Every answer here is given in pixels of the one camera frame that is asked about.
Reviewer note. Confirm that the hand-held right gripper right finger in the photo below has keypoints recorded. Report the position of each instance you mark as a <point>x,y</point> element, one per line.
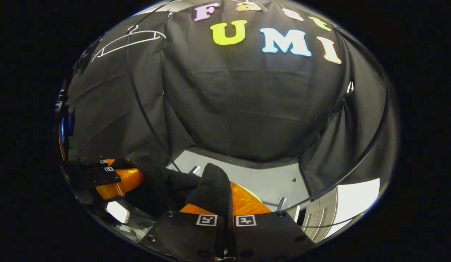
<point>272,236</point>

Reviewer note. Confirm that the white flat panel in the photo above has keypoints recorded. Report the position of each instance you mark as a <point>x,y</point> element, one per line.
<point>356,203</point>

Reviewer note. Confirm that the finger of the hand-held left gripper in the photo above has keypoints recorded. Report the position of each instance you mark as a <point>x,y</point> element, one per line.
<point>119,182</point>
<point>92,162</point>

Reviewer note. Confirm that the white plastic clothes hanger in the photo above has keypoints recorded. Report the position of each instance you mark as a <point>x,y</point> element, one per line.
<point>160,35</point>

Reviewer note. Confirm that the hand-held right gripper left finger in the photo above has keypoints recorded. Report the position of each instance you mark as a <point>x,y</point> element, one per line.
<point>181,236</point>

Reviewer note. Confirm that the black backdrop cloth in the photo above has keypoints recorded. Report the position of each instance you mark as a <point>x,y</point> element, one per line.
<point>247,109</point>

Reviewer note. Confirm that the black jacket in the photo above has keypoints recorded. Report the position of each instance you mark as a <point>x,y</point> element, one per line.
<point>210,189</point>

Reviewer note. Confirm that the black metal clothes rack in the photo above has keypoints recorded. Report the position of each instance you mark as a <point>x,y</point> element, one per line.
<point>149,124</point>

